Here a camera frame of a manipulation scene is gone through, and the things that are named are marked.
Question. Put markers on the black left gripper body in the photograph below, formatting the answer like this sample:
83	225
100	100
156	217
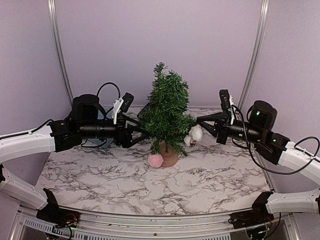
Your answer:
91	130

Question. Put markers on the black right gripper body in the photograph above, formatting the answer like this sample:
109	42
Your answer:
252	135

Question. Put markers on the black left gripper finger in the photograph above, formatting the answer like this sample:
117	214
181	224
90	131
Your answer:
132	120
131	142

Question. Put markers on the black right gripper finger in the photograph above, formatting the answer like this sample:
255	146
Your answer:
215	117
210	128

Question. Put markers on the white cotton boll sprig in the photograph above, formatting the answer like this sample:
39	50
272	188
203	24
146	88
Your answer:
194	136

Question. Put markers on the small green christmas tree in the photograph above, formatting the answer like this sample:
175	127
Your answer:
167	119

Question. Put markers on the pink fluffy pompom ornament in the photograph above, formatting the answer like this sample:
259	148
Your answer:
155	160

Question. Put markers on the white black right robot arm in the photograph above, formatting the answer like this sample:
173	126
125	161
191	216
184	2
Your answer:
276	149

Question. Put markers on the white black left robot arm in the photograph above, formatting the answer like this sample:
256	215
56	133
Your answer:
87	120

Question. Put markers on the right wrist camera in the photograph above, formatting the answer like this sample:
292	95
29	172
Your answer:
227	101

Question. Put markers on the right aluminium corner post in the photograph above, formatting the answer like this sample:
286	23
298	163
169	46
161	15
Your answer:
258	43

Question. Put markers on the aluminium corner post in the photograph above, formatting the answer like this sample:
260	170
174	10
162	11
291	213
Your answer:
59	49
258	43

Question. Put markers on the aluminium front rail frame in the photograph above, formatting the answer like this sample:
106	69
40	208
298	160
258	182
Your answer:
91	225

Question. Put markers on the left aluminium corner post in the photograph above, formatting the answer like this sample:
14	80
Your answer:
59	49

